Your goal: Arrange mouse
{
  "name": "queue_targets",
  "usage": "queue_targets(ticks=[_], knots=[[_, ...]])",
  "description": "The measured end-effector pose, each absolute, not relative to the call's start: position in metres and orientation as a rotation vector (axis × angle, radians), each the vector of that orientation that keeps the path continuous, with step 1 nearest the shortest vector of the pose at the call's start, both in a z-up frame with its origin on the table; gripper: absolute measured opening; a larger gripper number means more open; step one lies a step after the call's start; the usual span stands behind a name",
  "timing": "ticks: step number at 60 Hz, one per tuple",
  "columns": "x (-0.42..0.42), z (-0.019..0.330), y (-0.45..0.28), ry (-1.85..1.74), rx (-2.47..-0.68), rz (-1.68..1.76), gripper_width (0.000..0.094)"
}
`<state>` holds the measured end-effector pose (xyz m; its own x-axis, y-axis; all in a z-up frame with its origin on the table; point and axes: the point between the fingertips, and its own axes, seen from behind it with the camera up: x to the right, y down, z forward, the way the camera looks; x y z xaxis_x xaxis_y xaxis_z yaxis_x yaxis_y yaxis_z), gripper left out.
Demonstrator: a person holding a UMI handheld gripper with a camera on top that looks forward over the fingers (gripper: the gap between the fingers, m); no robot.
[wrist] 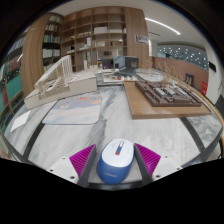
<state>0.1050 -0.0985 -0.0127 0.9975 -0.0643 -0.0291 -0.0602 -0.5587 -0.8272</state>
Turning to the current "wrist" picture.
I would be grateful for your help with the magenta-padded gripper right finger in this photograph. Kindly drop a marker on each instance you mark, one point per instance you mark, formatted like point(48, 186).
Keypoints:
point(166, 165)

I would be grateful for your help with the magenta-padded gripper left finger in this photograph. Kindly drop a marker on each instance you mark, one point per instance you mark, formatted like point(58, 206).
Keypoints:
point(63, 168)

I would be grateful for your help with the blue and white computer mouse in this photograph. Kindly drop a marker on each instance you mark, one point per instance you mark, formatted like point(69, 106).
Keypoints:
point(115, 160)

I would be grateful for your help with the pastel printed mouse pad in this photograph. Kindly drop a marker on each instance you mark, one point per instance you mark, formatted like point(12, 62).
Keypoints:
point(75, 111)

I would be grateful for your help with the white paper sheet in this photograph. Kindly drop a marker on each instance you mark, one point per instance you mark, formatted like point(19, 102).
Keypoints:
point(20, 120)

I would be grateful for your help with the brown model on wooden board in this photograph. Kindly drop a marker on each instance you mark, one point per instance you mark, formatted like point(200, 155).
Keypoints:
point(166, 96)

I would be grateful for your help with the white stepped architectural model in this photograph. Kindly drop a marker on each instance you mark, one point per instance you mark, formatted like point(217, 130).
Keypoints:
point(76, 85)

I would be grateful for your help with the red sign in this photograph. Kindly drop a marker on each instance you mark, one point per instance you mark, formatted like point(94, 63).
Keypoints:
point(204, 88)

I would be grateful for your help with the clear model with wooden sticks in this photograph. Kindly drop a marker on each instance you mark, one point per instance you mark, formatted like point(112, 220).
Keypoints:
point(156, 75)

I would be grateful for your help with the book shelf unit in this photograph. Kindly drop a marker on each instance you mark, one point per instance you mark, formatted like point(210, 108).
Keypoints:
point(13, 83)

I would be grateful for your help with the flat white site model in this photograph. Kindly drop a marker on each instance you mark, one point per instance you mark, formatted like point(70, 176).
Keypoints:
point(118, 78)

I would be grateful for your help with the dark grey building model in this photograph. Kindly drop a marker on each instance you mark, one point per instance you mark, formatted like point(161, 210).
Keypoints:
point(125, 63)

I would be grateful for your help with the group of small ceiling lights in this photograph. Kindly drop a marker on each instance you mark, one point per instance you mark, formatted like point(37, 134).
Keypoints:
point(183, 54)

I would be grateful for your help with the wooden shelf unit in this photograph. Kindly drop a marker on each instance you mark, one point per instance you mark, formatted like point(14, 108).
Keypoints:
point(100, 33)

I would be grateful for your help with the long ceiling light strip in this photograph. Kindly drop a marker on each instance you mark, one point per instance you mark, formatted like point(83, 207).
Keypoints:
point(163, 25)

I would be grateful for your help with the wall poster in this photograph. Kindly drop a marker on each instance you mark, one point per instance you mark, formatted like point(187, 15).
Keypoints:
point(142, 39)

